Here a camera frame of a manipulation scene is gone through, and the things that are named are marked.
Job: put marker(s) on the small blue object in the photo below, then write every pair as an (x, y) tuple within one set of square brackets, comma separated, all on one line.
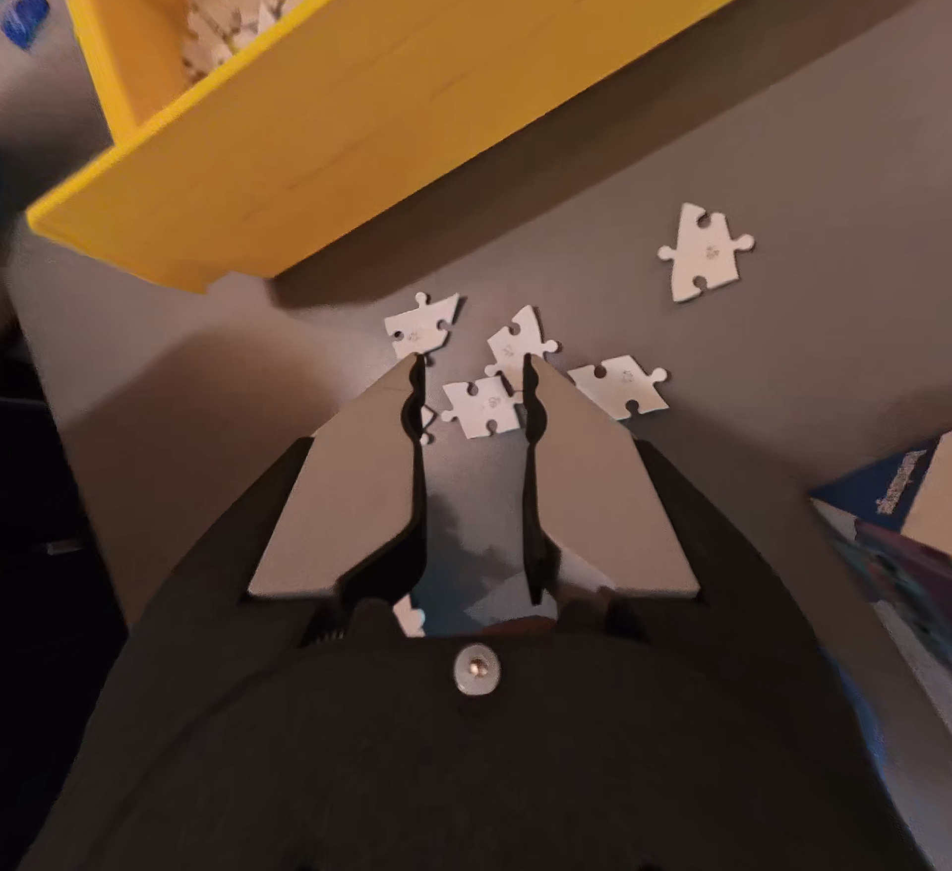
[(26, 16)]

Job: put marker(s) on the yellow plastic bin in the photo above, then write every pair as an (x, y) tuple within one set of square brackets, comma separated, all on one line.
[(372, 127)]

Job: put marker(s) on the printed puzzle box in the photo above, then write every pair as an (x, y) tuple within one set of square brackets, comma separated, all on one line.
[(877, 492)]

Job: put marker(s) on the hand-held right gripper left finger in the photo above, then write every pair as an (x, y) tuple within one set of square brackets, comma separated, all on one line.
[(349, 499)]

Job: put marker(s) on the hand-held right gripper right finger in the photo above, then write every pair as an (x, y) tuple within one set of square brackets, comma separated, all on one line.
[(602, 506)]

